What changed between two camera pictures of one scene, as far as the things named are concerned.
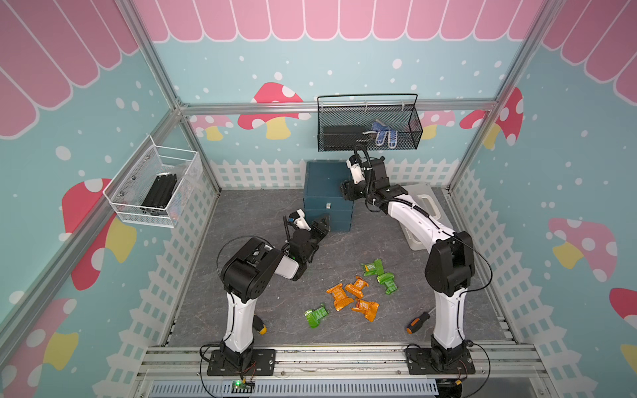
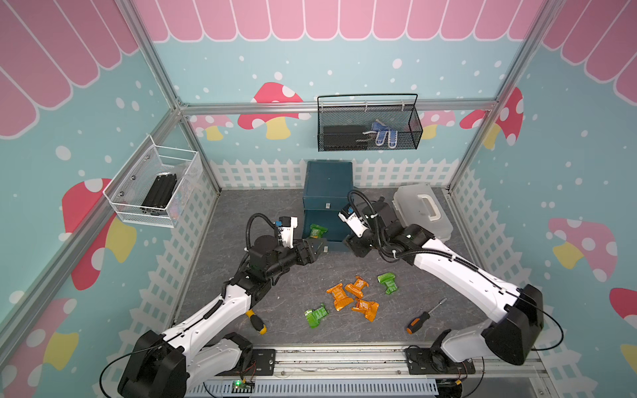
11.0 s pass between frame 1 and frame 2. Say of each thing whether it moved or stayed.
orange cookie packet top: stayed
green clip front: stayed
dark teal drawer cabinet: moved
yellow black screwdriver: stayed
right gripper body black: moved
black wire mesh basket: stayed
